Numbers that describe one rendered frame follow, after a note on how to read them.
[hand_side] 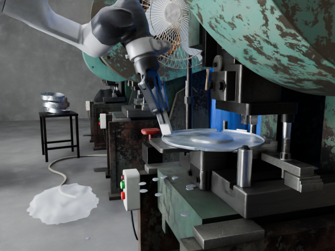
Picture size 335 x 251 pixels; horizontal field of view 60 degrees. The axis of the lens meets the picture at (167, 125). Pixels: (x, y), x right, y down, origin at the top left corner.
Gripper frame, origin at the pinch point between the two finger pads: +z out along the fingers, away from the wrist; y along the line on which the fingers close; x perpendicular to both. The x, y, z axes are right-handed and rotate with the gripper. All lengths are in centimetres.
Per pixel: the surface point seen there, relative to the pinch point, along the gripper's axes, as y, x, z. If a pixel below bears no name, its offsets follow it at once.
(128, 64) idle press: -97, -65, -47
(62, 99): -174, -214, -62
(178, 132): -6.8, 0.1, 4.1
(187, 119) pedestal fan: -82, -28, 2
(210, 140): 3.2, 13.5, 8.0
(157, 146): 12.1, 2.5, 5.0
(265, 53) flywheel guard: 32.7, 36.7, -5.5
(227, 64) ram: -5.1, 22.1, -10.8
